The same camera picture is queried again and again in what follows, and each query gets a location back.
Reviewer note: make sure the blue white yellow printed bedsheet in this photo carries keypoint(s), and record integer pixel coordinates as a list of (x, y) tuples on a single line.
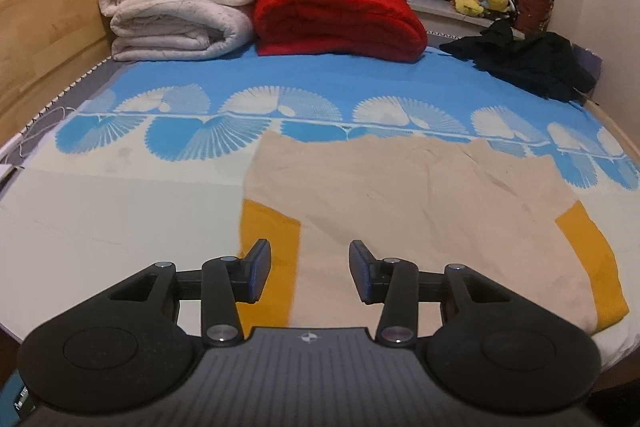
[(280, 74)]

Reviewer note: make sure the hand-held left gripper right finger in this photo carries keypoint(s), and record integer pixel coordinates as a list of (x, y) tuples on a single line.
[(362, 273)]

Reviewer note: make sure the beige garment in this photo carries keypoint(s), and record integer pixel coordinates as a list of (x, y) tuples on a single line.
[(410, 197)]

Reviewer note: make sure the black clothes pile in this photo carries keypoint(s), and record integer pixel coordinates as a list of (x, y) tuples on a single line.
[(530, 57)]

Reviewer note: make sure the wooden headboard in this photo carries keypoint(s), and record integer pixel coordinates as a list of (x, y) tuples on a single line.
[(45, 37)]

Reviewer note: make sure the grey purple box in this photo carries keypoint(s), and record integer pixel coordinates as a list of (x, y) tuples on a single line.
[(589, 59)]

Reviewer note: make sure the red folded blanket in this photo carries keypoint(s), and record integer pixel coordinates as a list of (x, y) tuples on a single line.
[(335, 19)]

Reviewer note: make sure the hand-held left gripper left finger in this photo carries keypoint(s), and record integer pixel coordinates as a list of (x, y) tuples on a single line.
[(260, 271)]

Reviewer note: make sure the cream folded blanket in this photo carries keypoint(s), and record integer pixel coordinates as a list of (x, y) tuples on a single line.
[(175, 12)]

